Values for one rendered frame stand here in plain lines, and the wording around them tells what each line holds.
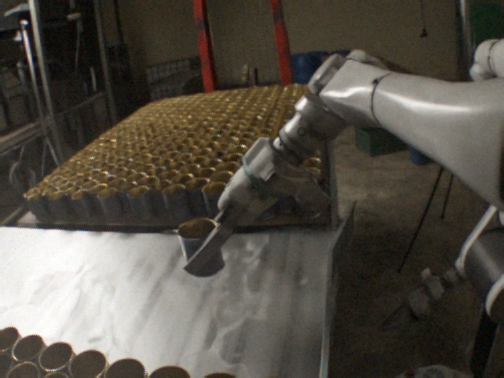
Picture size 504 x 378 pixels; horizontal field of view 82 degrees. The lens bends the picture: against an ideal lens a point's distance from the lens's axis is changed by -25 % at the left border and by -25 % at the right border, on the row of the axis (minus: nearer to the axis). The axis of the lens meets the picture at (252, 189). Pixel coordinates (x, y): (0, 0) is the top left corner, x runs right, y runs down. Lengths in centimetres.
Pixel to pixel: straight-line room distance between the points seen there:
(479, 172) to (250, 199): 36
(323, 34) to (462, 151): 961
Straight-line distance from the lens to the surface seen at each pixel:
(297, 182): 52
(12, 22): 445
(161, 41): 1076
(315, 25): 984
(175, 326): 71
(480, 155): 25
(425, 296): 112
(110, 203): 114
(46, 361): 67
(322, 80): 48
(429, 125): 28
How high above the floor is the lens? 156
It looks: 24 degrees down
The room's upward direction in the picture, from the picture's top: 8 degrees counter-clockwise
